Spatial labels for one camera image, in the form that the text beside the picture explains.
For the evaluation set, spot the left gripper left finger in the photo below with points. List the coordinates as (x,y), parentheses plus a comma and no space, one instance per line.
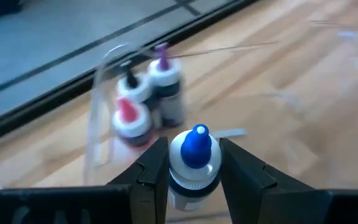
(89,205)

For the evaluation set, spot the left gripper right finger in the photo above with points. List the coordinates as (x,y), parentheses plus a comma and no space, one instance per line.
(275,202)

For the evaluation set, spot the large bottle pink cap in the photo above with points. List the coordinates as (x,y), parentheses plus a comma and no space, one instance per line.
(129,124)

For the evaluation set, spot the large bottle blue cap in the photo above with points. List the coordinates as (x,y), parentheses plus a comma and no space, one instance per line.
(194,146)

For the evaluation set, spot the large bottle black cap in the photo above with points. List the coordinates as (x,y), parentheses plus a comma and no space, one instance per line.
(135,90)

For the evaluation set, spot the large bottle purple cap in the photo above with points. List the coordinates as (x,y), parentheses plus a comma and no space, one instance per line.
(166,93)

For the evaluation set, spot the clear plastic container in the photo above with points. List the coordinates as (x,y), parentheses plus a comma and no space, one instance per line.
(98,102)

